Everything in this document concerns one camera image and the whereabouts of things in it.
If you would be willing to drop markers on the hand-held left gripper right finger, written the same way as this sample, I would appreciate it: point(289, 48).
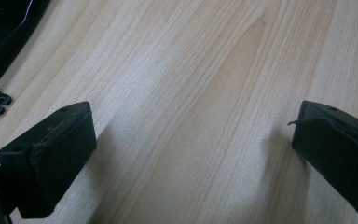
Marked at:
point(338, 155)

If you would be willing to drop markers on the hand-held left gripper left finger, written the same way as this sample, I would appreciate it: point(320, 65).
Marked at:
point(52, 155)

